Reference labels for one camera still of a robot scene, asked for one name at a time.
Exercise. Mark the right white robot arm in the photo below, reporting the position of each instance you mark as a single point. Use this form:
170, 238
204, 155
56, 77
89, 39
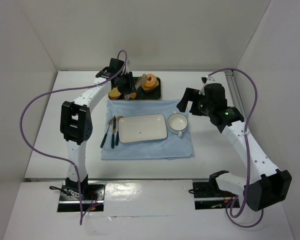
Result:
265, 184

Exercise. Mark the green handled knife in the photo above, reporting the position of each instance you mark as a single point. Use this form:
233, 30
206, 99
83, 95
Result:
106, 133

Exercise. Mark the white round cup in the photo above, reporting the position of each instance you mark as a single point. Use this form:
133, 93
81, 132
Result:
177, 124

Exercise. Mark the metal serving tongs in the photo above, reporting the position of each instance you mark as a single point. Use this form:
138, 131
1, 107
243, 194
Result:
139, 83

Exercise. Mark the golden croissant roll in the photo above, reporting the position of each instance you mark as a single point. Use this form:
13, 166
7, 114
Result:
133, 95

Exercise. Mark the white rectangular plate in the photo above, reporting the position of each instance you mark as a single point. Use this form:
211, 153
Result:
133, 129

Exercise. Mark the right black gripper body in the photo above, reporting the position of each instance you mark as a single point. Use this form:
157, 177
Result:
193, 101

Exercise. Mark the sliced brown bread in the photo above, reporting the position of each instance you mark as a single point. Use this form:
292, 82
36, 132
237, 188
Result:
114, 94

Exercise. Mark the green handled spoon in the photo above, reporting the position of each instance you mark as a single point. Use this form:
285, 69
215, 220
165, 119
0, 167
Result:
117, 138

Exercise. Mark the dark green tray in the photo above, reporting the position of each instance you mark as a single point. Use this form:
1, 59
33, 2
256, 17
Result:
141, 95

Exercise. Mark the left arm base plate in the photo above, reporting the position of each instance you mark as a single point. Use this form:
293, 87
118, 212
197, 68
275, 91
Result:
69, 200

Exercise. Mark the orange glazed donut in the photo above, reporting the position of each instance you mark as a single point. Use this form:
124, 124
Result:
151, 79

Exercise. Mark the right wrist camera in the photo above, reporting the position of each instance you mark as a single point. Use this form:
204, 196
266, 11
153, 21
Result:
206, 80

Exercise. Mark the bread slice under donut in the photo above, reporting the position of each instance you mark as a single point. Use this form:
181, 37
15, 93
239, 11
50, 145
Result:
152, 88

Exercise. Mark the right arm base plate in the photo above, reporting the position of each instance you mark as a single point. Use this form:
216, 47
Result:
207, 199

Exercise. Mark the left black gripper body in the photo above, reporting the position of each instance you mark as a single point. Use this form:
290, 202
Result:
126, 85

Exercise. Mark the aluminium frame rail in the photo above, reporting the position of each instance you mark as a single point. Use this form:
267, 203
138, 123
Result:
234, 92

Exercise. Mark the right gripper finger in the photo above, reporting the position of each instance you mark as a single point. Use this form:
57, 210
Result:
190, 95
194, 110

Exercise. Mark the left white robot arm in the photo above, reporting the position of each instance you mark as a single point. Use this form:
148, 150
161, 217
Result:
77, 127

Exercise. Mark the green handled fork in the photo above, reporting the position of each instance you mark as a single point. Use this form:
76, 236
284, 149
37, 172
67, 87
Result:
114, 123

